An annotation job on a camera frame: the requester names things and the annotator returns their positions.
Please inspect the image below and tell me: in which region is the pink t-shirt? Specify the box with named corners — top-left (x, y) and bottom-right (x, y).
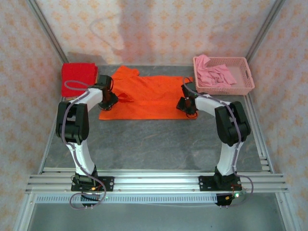
top-left (194, 54), bottom-right (238, 89)

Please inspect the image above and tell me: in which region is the aluminium frame post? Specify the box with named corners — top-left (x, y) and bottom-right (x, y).
top-left (245, 0), bottom-right (287, 64)
top-left (25, 0), bottom-right (70, 64)

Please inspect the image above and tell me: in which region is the black controller board bracket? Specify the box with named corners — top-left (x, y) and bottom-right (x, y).
top-left (80, 192), bottom-right (102, 208)
top-left (215, 191), bottom-right (246, 207)

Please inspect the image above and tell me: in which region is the folded red t-shirt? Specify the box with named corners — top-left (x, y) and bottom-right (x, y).
top-left (61, 63), bottom-right (99, 98)

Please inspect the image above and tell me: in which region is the pink plastic basket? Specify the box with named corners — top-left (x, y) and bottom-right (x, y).
top-left (192, 56), bottom-right (255, 96)

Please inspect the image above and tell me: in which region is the aluminium side rail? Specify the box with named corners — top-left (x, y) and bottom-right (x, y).
top-left (244, 94), bottom-right (303, 231)
top-left (12, 97), bottom-right (67, 231)

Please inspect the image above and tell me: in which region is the white slotted cable duct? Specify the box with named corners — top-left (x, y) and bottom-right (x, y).
top-left (36, 194), bottom-right (218, 205)

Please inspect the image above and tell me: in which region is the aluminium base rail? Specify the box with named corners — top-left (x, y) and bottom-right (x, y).
top-left (26, 168), bottom-right (289, 193)

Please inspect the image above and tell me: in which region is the orange t-shirt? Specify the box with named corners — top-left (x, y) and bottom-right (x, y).
top-left (98, 65), bottom-right (194, 120)

